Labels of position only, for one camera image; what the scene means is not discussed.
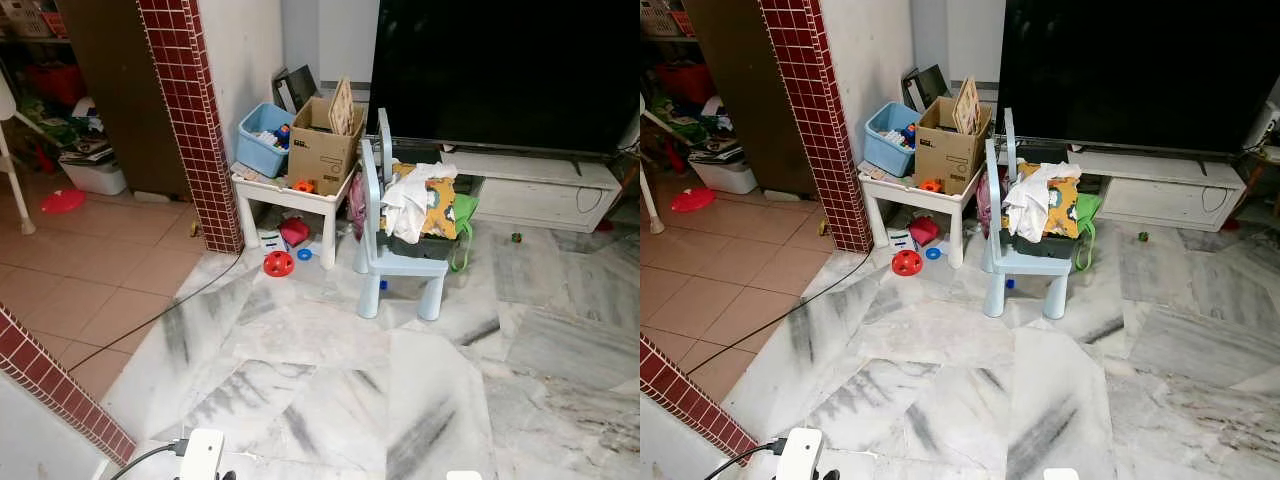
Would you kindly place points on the small white plastic table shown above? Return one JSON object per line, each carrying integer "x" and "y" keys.
{"x": 270, "y": 188}
{"x": 895, "y": 188}

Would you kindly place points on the black flat frame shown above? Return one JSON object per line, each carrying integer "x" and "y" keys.
{"x": 927, "y": 86}
{"x": 297, "y": 88}

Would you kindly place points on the green bag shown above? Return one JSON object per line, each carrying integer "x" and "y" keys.
{"x": 1087, "y": 215}
{"x": 464, "y": 215}

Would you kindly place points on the red toy box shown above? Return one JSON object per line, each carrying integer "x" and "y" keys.
{"x": 924, "y": 231}
{"x": 294, "y": 231}

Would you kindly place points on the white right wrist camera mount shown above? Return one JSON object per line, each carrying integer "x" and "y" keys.
{"x": 1061, "y": 475}
{"x": 464, "y": 476}

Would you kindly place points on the white storage box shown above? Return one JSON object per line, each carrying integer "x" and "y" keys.
{"x": 728, "y": 177}
{"x": 98, "y": 178}

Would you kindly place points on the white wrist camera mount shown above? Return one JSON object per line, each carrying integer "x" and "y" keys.
{"x": 464, "y": 476}
{"x": 1061, "y": 475}
{"x": 200, "y": 455}
{"x": 800, "y": 455}

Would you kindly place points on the white chair leg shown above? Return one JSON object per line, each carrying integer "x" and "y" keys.
{"x": 12, "y": 170}
{"x": 652, "y": 195}

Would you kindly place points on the blue plastic bin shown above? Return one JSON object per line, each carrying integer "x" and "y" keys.
{"x": 885, "y": 150}
{"x": 258, "y": 150}

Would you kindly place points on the white television cabinet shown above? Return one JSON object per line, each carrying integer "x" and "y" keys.
{"x": 1160, "y": 190}
{"x": 540, "y": 190}

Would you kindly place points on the pink bag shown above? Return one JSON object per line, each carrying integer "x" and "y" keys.
{"x": 357, "y": 210}
{"x": 983, "y": 205}

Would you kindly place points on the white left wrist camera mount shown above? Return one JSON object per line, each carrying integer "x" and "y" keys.
{"x": 200, "y": 455}
{"x": 800, "y": 455}

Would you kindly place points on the white lattice basket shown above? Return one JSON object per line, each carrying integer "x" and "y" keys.
{"x": 25, "y": 18}
{"x": 662, "y": 16}

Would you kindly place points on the red plastic basket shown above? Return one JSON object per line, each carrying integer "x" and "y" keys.
{"x": 683, "y": 82}
{"x": 55, "y": 82}

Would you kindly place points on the wooden puzzle board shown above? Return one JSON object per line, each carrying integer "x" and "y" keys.
{"x": 342, "y": 105}
{"x": 967, "y": 105}

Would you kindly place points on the brown cardboard box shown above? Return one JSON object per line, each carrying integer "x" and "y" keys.
{"x": 320, "y": 155}
{"x": 945, "y": 155}

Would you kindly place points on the white crumpled cloth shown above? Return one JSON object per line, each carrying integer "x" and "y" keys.
{"x": 1028, "y": 205}
{"x": 405, "y": 205}

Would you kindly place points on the light blue child chair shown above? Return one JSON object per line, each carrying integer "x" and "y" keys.
{"x": 1025, "y": 270}
{"x": 400, "y": 270}

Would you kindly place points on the large black television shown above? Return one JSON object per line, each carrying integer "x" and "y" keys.
{"x": 500, "y": 70}
{"x": 1130, "y": 70}

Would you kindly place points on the dark brown wooden door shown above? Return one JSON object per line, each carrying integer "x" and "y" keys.
{"x": 120, "y": 90}
{"x": 745, "y": 90}

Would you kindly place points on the red plastic disc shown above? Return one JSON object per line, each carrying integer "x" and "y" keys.
{"x": 62, "y": 201}
{"x": 693, "y": 200}

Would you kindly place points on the small orange toy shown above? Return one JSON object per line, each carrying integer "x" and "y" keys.
{"x": 303, "y": 186}
{"x": 931, "y": 185}

